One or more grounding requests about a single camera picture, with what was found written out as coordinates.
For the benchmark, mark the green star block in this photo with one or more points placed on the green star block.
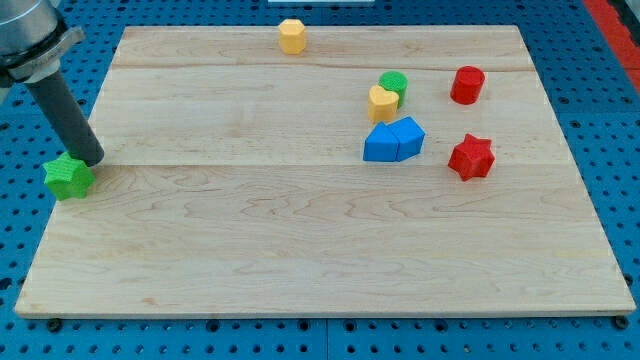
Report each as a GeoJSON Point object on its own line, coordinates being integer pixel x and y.
{"type": "Point", "coordinates": [67, 177]}

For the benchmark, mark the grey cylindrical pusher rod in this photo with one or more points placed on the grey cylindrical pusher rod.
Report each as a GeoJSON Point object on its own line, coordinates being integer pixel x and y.
{"type": "Point", "coordinates": [66, 118]}

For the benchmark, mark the light wooden board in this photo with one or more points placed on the light wooden board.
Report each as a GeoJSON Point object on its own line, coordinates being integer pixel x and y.
{"type": "Point", "coordinates": [233, 186]}

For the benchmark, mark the red star block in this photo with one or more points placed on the red star block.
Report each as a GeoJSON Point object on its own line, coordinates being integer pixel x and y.
{"type": "Point", "coordinates": [472, 157]}

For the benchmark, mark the blue house-shaped block left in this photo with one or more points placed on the blue house-shaped block left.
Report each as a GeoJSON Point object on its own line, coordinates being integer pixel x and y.
{"type": "Point", "coordinates": [381, 145]}

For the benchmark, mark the blue house-shaped block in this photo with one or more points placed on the blue house-shaped block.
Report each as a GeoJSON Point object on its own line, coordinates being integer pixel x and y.
{"type": "Point", "coordinates": [410, 137]}
{"type": "Point", "coordinates": [381, 145]}

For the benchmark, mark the yellow heart block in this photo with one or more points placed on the yellow heart block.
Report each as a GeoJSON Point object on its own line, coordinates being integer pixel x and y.
{"type": "Point", "coordinates": [382, 104]}

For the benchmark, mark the blue house-shaped block right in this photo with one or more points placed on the blue house-shaped block right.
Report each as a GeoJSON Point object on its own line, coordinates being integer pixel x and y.
{"type": "Point", "coordinates": [410, 137]}

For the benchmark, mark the green cylinder block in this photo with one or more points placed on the green cylinder block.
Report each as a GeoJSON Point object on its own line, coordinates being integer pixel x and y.
{"type": "Point", "coordinates": [394, 81]}

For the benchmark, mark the yellow hexagon block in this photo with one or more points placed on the yellow hexagon block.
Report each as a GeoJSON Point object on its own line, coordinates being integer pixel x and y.
{"type": "Point", "coordinates": [292, 36]}

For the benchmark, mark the red cylinder block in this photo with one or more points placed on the red cylinder block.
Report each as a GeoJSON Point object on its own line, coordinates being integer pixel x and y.
{"type": "Point", "coordinates": [467, 85]}

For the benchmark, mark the red strip on table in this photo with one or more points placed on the red strip on table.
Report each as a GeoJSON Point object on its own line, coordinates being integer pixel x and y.
{"type": "Point", "coordinates": [620, 27]}

